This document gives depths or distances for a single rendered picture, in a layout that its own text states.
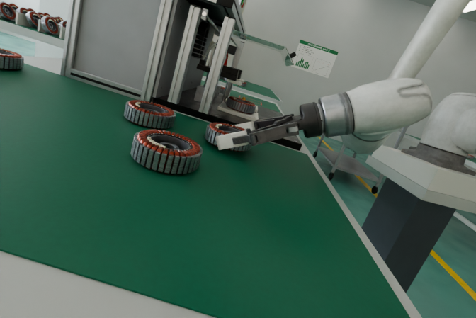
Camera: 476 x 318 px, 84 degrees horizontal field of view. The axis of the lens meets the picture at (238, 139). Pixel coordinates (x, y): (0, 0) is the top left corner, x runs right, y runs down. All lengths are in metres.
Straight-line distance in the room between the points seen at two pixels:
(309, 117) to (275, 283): 0.36
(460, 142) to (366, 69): 5.68
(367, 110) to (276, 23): 5.90
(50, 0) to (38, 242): 4.82
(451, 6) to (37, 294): 0.83
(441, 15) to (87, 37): 0.91
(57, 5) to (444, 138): 4.78
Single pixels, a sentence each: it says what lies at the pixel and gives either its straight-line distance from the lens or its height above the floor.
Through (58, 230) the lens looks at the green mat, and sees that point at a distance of 0.29.
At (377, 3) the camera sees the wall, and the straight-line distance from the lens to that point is 6.96.
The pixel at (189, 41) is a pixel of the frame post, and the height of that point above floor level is 0.96.
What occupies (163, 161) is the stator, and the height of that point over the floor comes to 0.77.
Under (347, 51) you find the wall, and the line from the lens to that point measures 6.65.
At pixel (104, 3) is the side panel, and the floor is 0.98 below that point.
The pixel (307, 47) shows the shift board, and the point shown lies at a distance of 6.44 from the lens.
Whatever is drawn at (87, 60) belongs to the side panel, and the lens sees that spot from 0.93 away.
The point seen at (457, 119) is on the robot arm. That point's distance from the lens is 1.20.
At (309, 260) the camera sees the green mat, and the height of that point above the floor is 0.75.
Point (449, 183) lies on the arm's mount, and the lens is 1.11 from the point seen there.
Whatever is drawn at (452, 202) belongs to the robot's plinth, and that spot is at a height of 0.73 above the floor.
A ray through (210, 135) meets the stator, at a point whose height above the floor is 0.77.
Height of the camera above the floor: 0.93
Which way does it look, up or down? 15 degrees down
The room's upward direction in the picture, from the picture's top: 18 degrees clockwise
